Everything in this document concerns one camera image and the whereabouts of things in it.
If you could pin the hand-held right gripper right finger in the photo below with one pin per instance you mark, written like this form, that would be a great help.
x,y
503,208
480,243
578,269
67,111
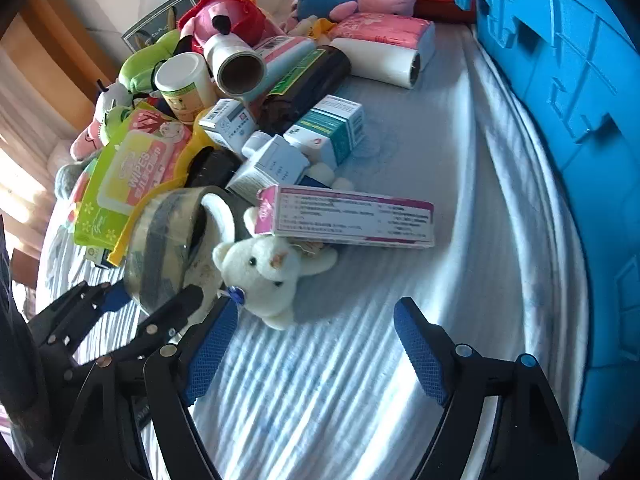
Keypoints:
x,y
420,355

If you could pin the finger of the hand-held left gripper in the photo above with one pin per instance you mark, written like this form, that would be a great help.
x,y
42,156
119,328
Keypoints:
x,y
185,300
114,296

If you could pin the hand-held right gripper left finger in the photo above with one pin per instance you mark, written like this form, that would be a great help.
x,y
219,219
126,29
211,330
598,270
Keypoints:
x,y
212,345

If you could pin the clear tape roll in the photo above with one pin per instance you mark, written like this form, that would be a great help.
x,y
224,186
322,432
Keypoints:
x,y
160,245

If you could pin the white bear plush toy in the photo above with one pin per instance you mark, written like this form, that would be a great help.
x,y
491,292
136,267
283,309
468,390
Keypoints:
x,y
260,270

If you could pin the blue plastic crate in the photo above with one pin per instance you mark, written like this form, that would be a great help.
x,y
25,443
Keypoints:
x,y
575,85

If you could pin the striped grey bed sheet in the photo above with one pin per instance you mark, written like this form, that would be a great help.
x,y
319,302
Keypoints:
x,y
375,335

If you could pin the yellow plastic pack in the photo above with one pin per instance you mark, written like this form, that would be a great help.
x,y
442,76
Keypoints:
x,y
122,245

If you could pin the green pink wet wipes pack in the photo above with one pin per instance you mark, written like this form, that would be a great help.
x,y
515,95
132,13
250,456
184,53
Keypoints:
x,y
130,175

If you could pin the grey plush toy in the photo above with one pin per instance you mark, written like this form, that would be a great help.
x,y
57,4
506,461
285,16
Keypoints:
x,y
67,180

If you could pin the plain black bag roll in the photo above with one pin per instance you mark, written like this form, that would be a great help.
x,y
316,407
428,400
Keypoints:
x,y
212,170

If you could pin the long pink white box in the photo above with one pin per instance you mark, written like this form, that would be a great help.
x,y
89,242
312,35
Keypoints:
x,y
350,217

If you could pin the plain white medicine box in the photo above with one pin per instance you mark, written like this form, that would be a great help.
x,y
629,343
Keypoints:
x,y
272,167

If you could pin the light sheer curtain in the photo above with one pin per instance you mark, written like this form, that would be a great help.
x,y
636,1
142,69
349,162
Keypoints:
x,y
25,125

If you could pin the white pink plush toy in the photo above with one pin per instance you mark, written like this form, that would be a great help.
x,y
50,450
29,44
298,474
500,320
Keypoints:
x,y
107,100

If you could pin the white paper cup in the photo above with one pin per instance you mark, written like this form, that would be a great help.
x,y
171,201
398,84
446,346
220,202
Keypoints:
x,y
182,85

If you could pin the teal white medicine box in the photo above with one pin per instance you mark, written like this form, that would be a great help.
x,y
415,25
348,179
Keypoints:
x,y
330,130

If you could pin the green frog plush toy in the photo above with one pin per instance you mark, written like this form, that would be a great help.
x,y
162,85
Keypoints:
x,y
145,62

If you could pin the black green bottle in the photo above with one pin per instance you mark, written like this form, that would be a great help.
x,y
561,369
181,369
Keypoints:
x,y
310,85

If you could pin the white roll with cardboard core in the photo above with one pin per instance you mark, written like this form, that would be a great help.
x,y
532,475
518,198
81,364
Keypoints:
x,y
230,55

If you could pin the pink white carton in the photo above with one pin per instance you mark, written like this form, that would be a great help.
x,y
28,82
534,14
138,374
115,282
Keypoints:
x,y
287,52

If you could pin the black gift box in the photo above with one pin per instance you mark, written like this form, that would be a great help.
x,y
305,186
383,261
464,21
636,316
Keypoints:
x,y
150,25

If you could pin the white paper roll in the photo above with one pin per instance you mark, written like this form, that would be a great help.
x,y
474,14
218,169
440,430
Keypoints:
x,y
380,62

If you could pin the red dress plush toy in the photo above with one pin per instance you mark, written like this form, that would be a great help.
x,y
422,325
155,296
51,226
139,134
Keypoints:
x,y
235,5

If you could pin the small yellow plush toy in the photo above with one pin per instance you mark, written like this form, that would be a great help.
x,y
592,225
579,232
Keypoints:
x,y
312,26

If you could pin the pink tissue pack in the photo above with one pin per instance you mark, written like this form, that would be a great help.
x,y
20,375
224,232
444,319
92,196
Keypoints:
x,y
380,30

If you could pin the wooden wall trim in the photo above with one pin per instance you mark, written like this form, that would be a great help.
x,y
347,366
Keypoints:
x,y
65,35

